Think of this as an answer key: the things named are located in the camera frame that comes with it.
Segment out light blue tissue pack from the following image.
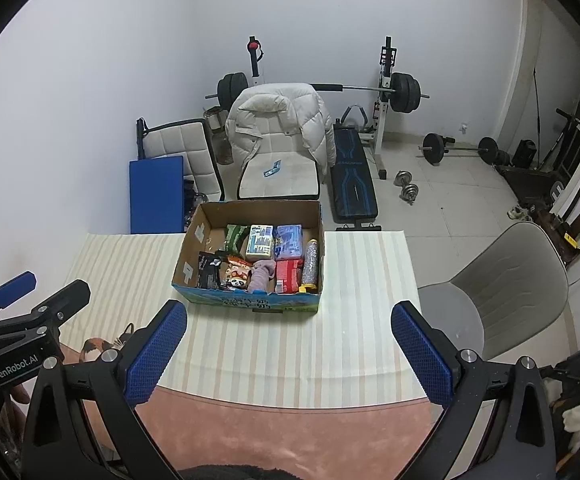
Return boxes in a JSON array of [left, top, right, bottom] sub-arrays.
[[274, 224, 305, 261]]

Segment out white cushioned chair seat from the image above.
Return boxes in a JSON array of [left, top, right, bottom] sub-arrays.
[[237, 152, 321, 202]]

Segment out thin black pole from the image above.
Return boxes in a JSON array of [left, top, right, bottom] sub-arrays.
[[532, 67, 541, 161]]

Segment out racked barbell with black plates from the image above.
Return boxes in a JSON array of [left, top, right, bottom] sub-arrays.
[[205, 71, 431, 113]]

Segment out person's left hand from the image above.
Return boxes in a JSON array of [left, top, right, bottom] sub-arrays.
[[0, 382, 33, 461]]

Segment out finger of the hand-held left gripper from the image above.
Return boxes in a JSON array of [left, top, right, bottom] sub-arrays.
[[0, 271, 38, 324], [0, 280, 92, 342]]

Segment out grey-purple sock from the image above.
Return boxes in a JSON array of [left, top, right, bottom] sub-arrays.
[[247, 259, 277, 295]]

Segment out green snack packet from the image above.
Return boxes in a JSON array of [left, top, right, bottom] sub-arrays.
[[224, 224, 251, 256]]

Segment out white quilted folding chair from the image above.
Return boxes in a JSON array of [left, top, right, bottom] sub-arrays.
[[136, 117, 225, 202]]

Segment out white barbell rack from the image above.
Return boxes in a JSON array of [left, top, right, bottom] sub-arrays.
[[357, 36, 398, 181]]

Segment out grey shell chair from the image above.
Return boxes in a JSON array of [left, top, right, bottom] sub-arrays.
[[416, 221, 570, 363]]

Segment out rack post with red knob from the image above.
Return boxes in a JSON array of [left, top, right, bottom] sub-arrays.
[[247, 36, 265, 86]]

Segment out black kick scooter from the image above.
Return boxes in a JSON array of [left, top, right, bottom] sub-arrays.
[[540, 108, 580, 171]]

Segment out white and blue tissue pack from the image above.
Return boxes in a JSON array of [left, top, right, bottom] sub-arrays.
[[245, 224, 275, 261]]

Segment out black and blue weight bench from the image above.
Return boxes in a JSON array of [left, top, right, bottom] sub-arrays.
[[331, 120, 379, 225]]

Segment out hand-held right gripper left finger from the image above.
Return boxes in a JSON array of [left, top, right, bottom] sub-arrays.
[[22, 299, 189, 480]]

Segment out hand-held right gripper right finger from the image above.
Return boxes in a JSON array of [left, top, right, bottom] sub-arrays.
[[391, 301, 557, 480]]

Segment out floor barbell with black plates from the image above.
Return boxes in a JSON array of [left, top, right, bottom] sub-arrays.
[[418, 132, 511, 166]]

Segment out calico cat plush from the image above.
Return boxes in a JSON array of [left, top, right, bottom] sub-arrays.
[[80, 324, 135, 363]]

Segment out cardboard box with blue print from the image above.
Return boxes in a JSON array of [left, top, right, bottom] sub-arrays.
[[171, 200, 325, 315]]

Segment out black bag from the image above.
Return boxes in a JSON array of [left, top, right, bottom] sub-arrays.
[[511, 138, 538, 170]]

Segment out dark low wooden base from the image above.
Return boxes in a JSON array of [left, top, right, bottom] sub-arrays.
[[497, 162, 566, 211]]

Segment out black snack packet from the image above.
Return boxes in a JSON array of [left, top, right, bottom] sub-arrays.
[[197, 251, 228, 290]]

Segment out orange snack packet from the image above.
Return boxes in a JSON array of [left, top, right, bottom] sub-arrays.
[[220, 255, 253, 291]]

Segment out blue foam mat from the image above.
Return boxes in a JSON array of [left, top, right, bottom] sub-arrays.
[[128, 156, 187, 235]]

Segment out person's black fleece clothing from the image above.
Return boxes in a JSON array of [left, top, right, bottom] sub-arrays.
[[177, 462, 315, 480]]

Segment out red snack packet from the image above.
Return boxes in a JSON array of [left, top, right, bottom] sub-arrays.
[[274, 258, 305, 294]]

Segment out cream striped tablecloth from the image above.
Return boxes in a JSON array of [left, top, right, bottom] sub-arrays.
[[60, 230, 423, 403]]

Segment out white puffer jacket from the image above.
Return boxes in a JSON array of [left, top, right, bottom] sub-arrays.
[[225, 82, 337, 178]]

